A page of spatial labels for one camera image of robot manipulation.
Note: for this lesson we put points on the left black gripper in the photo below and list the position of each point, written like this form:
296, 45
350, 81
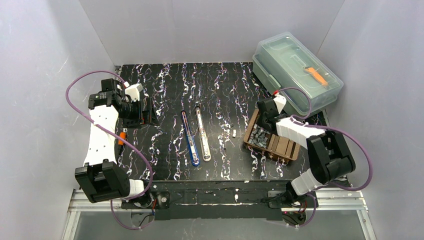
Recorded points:
145, 110

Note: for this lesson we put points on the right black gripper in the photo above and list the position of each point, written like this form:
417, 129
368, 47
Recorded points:
262, 120

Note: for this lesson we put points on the brown wooden tray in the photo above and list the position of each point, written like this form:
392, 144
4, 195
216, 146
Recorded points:
278, 149

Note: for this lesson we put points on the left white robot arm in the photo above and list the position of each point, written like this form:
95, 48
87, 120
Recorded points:
100, 177

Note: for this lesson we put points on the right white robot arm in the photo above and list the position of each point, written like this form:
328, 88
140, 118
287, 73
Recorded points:
328, 153

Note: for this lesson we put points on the pile of staple strips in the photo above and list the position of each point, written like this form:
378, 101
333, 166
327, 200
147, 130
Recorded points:
259, 137

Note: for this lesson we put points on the clear plastic storage box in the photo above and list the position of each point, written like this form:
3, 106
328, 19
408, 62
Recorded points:
278, 63

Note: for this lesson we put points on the black marbled mat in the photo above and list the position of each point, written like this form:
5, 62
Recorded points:
227, 94

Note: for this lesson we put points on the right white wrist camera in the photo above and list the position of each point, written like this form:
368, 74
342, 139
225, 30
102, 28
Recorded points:
279, 100

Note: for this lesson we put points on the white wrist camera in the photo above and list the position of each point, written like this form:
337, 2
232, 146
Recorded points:
133, 92
279, 100

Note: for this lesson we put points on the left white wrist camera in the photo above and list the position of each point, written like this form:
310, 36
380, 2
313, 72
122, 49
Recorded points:
133, 92

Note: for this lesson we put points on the orange handled tool in box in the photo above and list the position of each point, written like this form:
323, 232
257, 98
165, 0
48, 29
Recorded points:
314, 73

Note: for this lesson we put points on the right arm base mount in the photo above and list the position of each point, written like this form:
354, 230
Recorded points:
290, 198

